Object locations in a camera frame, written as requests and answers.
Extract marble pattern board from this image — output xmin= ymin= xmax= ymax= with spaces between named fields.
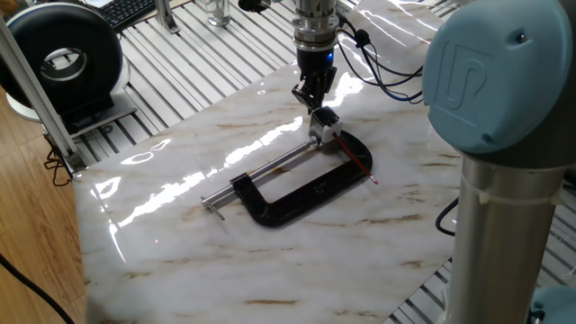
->
xmin=71 ymin=0 xmax=464 ymax=324

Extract black wrist cable bundle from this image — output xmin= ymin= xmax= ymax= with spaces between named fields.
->
xmin=335 ymin=13 xmax=425 ymax=104

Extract tangled black cables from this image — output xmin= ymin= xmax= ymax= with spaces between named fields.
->
xmin=43 ymin=147 xmax=73 ymax=188

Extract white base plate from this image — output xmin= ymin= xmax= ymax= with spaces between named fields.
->
xmin=6 ymin=56 xmax=139 ymax=139

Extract black floor cable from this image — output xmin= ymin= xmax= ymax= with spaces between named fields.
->
xmin=0 ymin=253 xmax=77 ymax=324

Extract black C-clamp with steel screw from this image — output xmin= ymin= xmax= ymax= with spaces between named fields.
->
xmin=201 ymin=130 xmax=374 ymax=228

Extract black ring-shaped device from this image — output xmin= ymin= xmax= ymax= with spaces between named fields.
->
xmin=0 ymin=2 xmax=125 ymax=121

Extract red pencil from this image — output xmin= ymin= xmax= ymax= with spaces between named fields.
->
xmin=331 ymin=131 xmax=379 ymax=185

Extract black and white pencil sharpener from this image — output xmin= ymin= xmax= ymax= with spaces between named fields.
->
xmin=308 ymin=106 xmax=344 ymax=146

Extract short aluminium bracket post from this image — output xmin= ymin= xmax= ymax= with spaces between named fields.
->
xmin=154 ymin=0 xmax=181 ymax=35

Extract small black round object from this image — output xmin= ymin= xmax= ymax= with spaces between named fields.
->
xmin=237 ymin=0 xmax=271 ymax=14

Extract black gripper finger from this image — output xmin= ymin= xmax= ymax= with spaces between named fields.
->
xmin=312 ymin=67 xmax=338 ymax=113
xmin=291 ymin=80 xmax=315 ymax=113

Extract black looped cable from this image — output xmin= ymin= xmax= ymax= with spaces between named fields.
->
xmin=434 ymin=196 xmax=460 ymax=238

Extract black computer keyboard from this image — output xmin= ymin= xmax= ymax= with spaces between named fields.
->
xmin=96 ymin=0 xmax=158 ymax=33

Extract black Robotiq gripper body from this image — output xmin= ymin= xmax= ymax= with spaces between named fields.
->
xmin=296 ymin=44 xmax=338 ymax=86

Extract aluminium beam with corner bracket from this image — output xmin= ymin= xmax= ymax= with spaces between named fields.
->
xmin=0 ymin=17 xmax=87 ymax=175

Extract clear drinking glass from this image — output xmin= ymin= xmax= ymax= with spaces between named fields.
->
xmin=197 ymin=0 xmax=231 ymax=27

